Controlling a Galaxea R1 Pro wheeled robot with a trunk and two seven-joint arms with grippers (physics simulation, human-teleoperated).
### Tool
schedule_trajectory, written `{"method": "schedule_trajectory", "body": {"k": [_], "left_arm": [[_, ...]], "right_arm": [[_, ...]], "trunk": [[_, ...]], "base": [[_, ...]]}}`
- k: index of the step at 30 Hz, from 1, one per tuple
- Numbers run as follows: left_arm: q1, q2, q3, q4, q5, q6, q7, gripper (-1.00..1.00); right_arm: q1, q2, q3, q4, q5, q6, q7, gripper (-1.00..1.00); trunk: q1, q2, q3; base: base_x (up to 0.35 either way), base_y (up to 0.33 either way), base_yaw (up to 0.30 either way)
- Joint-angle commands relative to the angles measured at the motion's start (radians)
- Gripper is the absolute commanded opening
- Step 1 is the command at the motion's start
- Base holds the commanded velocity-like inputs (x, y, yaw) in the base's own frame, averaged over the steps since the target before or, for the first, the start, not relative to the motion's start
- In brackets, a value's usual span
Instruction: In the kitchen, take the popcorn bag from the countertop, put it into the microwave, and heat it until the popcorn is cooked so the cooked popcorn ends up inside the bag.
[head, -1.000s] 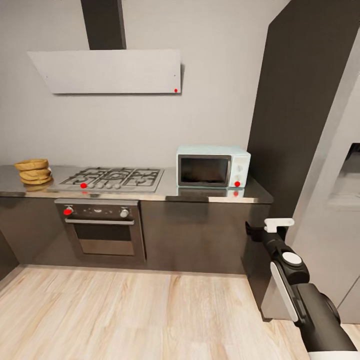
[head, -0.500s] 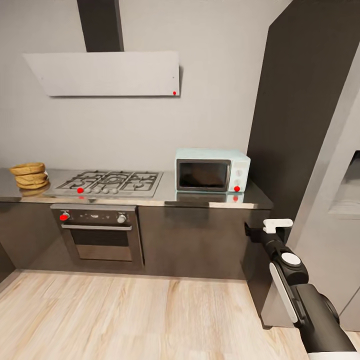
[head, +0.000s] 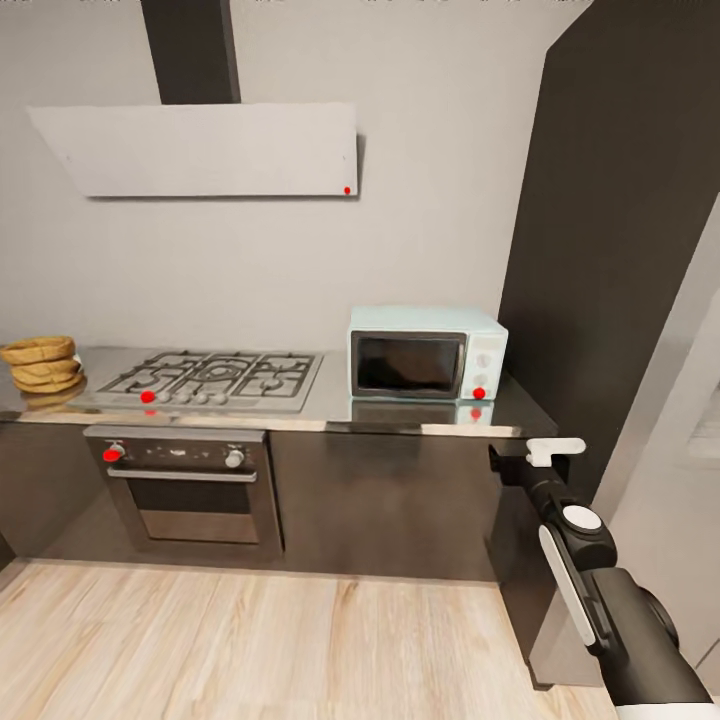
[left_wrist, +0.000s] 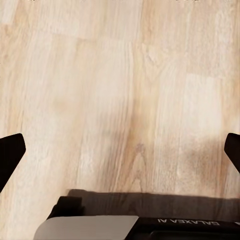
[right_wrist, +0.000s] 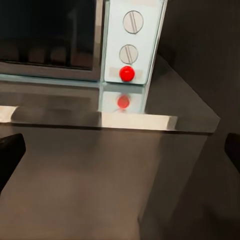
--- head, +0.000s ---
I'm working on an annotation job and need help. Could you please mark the popcorn bag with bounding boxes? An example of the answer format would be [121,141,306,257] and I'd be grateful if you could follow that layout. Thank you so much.
[0,336,85,393]

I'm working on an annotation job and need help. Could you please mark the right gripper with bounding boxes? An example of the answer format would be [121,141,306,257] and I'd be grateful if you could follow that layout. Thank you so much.
[488,443,569,500]

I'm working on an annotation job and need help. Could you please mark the microwave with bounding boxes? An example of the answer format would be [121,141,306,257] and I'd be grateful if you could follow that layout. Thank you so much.
[347,305,509,401]

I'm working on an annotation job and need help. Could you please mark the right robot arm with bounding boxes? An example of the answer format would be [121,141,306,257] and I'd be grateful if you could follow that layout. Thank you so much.
[488,438,720,720]

